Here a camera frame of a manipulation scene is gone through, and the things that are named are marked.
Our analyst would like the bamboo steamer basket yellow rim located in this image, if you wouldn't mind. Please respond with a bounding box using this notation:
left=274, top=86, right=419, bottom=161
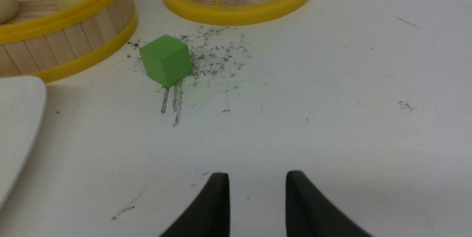
left=0, top=0, right=137, bottom=83

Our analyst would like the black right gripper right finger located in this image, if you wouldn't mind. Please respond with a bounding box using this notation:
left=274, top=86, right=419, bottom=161
left=285, top=170, right=371, bottom=237

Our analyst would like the green cube block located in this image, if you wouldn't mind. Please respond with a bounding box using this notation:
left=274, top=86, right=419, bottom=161
left=139, top=34, right=193, bottom=88

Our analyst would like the white square plate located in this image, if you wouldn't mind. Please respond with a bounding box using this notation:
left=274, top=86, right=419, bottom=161
left=0, top=76, right=47, bottom=207

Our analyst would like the beige steamed bun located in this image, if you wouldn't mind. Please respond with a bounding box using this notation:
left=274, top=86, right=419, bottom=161
left=0, top=0, right=19, bottom=24

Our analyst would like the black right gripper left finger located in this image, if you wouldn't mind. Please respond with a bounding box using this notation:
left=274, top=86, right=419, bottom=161
left=161, top=172, right=230, bottom=237

